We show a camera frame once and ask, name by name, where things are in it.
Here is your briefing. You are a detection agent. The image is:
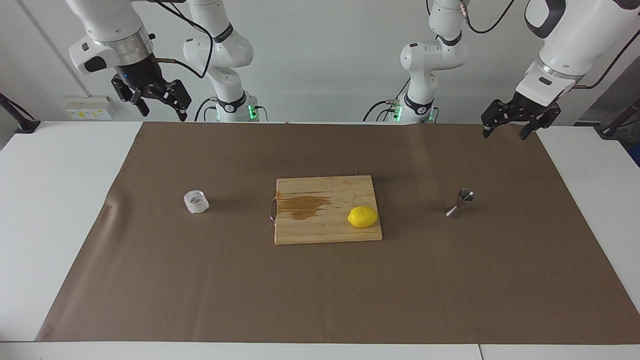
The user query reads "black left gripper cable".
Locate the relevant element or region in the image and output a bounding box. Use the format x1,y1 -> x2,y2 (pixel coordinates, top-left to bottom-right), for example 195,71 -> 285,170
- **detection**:
457,0 -> 640,91

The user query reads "yellow lemon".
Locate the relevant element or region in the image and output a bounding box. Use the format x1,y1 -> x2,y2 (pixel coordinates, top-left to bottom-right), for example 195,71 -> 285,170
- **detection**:
347,205 -> 379,229

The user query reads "black left base cable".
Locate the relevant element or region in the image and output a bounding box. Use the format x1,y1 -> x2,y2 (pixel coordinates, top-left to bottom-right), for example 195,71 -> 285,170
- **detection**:
363,77 -> 411,122

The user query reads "steel double jigger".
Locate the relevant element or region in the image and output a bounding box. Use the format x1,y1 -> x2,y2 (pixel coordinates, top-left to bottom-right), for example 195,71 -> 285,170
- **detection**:
445,188 -> 475,219

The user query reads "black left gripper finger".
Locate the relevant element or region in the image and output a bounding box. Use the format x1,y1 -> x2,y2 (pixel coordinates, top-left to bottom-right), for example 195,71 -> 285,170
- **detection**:
481,100 -> 516,139
519,106 -> 562,140

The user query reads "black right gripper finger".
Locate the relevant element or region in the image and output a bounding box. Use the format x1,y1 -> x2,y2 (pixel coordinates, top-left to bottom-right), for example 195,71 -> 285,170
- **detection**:
111,77 -> 151,117
150,79 -> 193,122

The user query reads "black base cable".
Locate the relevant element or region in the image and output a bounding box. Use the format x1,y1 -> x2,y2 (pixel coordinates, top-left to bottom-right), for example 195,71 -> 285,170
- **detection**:
363,77 -> 411,122
194,97 -> 217,122

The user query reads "black clamp stand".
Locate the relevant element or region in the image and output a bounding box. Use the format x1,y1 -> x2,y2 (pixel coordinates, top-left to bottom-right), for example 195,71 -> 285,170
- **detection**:
595,97 -> 640,140
0,92 -> 41,134

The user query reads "wooden cutting board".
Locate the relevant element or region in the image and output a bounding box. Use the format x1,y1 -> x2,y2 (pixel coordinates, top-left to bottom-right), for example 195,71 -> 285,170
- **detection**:
270,175 -> 384,246

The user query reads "small clear glass cup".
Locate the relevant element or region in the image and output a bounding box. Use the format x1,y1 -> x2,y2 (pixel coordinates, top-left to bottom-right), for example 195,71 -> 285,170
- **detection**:
183,189 -> 210,215

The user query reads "white power strip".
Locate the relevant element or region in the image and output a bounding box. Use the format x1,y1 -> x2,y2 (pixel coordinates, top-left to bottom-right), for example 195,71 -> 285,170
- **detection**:
65,96 -> 115,121

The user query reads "brown paper table mat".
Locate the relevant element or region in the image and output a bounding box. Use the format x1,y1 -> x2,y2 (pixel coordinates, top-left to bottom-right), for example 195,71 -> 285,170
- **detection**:
35,121 -> 640,346

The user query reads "black right base cable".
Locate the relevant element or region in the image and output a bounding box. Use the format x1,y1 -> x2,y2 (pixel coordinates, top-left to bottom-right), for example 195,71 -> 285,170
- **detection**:
194,97 -> 217,122

